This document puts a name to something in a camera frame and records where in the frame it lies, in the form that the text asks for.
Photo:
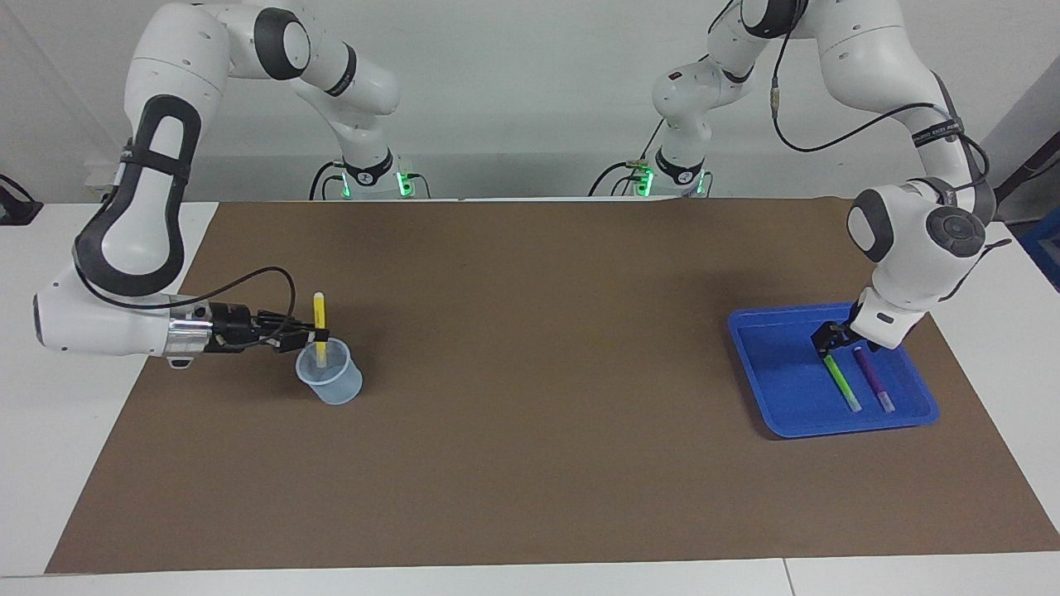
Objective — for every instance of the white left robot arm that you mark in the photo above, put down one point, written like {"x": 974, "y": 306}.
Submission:
{"x": 919, "y": 240}

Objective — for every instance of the blue plastic tray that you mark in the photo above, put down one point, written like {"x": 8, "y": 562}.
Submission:
{"x": 778, "y": 389}

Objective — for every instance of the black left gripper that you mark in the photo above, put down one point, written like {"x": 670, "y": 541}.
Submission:
{"x": 849, "y": 324}

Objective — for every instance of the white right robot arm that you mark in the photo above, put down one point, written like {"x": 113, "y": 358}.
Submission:
{"x": 141, "y": 223}

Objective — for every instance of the purple marker pen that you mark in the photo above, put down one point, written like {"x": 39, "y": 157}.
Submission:
{"x": 874, "y": 379}

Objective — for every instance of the black stand leg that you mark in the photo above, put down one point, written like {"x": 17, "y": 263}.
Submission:
{"x": 1023, "y": 170}

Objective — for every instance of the blue box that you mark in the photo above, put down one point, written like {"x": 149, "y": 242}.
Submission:
{"x": 1045, "y": 248}

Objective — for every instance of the green marker pen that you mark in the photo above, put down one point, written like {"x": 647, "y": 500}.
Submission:
{"x": 843, "y": 385}

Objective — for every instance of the brown table mat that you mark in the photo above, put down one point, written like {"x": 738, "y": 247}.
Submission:
{"x": 530, "y": 463}

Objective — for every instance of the white power strip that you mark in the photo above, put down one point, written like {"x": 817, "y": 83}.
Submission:
{"x": 103, "y": 178}

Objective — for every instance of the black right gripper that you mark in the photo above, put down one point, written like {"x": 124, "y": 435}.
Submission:
{"x": 232, "y": 327}

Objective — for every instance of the black clamp base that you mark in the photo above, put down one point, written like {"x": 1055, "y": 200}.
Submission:
{"x": 16, "y": 207}

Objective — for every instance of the clear plastic cup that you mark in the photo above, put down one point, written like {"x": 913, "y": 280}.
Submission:
{"x": 335, "y": 385}

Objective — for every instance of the yellow marker pen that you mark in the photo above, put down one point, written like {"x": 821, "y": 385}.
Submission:
{"x": 319, "y": 314}

